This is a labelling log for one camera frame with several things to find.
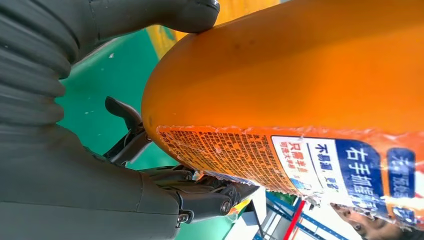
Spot white table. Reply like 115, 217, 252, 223
224, 188, 269, 240

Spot red pole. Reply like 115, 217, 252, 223
283, 199, 306, 240

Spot blue steel shelving rack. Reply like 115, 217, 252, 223
253, 191, 350, 240

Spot person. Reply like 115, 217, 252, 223
330, 202, 424, 240

